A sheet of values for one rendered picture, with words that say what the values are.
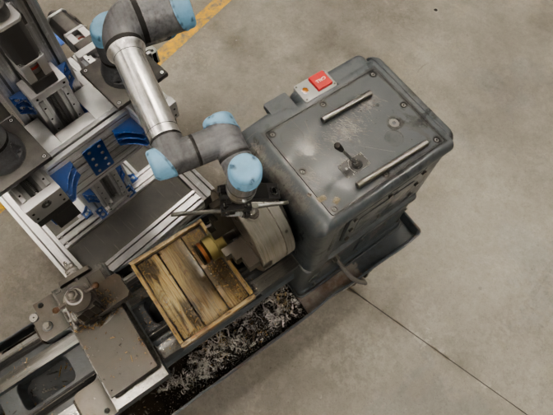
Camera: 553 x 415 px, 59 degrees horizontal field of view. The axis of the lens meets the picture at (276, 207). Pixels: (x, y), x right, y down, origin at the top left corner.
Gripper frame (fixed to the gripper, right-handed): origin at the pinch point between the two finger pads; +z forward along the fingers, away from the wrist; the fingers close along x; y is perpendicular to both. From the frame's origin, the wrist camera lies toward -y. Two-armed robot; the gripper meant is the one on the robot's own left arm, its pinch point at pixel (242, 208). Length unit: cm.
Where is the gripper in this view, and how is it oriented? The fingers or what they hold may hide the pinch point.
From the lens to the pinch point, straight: 139.6
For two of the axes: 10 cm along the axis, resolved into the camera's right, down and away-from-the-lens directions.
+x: 1.8, 9.6, -2.3
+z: -1.5, 2.6, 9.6
